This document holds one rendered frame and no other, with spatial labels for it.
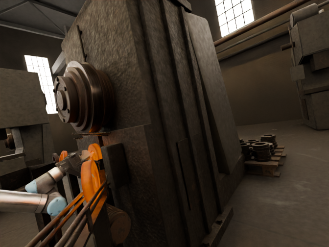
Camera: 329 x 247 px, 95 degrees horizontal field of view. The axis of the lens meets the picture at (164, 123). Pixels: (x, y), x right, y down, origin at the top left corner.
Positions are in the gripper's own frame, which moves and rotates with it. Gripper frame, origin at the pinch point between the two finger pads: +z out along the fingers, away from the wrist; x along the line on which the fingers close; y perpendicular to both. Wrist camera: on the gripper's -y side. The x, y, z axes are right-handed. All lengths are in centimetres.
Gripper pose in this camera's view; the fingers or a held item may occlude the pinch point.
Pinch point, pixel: (93, 154)
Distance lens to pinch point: 113.1
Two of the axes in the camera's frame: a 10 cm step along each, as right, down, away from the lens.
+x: -7.3, 1.3, 6.7
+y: -3.9, -8.8, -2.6
